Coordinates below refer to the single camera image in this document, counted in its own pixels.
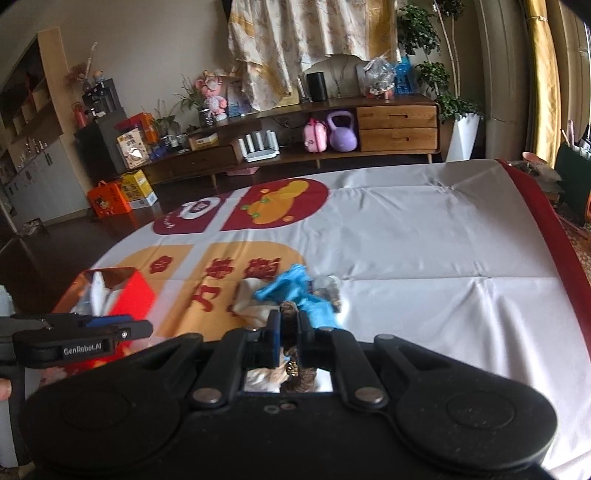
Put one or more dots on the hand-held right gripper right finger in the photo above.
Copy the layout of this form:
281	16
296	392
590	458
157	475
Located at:
304	339

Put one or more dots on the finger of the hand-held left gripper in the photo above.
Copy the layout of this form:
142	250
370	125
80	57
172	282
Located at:
99	321

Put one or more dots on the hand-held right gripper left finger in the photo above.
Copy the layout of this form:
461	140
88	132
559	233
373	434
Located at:
275	339

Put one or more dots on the clear packet with brown contents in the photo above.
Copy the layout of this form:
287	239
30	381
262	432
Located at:
289	318

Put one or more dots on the red cardboard box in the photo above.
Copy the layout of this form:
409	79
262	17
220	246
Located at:
136	295

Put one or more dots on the white cloth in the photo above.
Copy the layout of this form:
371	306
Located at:
247	302

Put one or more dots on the blue rubber gloves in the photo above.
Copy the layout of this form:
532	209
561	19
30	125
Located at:
288	286

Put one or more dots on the person's left hand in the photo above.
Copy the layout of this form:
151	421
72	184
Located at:
4	390

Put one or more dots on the orange gift box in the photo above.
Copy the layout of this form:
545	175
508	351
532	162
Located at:
108	201

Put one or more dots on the yellow carton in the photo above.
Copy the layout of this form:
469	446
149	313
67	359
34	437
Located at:
138	188

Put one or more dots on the printed white red tablecloth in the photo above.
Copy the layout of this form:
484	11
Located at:
415	230

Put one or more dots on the pink tray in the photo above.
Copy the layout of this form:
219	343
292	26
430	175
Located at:
242	171

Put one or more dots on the black mini fridge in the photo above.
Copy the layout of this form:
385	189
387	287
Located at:
99	147

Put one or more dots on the white router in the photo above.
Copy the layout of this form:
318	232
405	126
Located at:
258	150

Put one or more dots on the red and orange gift boxes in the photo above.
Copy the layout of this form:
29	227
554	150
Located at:
138	124

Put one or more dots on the purple kettlebell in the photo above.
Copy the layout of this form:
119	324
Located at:
344	136

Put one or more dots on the red thermos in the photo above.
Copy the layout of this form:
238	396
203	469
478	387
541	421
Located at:
79	115

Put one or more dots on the small cardboard box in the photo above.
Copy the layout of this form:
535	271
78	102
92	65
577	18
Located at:
203	141

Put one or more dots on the small leafy potted plant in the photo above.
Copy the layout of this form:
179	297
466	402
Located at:
167	123

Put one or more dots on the wooden tv cabinet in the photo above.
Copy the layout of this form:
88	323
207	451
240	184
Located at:
397	124

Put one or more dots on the green plant in vase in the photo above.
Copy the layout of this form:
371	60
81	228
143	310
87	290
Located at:
194	99

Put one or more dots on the small figurine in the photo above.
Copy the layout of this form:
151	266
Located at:
97	75

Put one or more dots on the pink plush doll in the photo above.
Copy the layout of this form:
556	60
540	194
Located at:
213	97

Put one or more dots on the black cylinder speaker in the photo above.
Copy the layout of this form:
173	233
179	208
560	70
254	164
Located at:
317	86

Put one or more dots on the dried flower bunch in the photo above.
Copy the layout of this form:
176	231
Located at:
83	69

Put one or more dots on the potted tree in white pot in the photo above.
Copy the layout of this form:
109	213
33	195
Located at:
464	134

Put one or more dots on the white scalloped board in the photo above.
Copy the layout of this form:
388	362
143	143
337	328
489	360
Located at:
344	74

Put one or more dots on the clear plastic bag of items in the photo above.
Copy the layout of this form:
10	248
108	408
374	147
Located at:
379	76

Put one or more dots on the blue plastic pack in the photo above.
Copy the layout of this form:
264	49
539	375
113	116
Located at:
405	77

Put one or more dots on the floral cover cloth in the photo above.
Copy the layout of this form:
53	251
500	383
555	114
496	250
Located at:
300	41

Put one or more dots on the green desk holder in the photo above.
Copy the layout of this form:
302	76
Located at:
572	180

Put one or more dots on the white standing air conditioner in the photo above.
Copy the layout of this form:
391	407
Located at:
505	83

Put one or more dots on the yellow curtain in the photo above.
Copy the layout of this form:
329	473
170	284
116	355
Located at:
542	83

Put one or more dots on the window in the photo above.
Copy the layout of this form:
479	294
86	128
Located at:
577	92

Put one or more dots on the wooden wall shelf cabinet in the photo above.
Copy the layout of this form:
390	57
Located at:
41	138

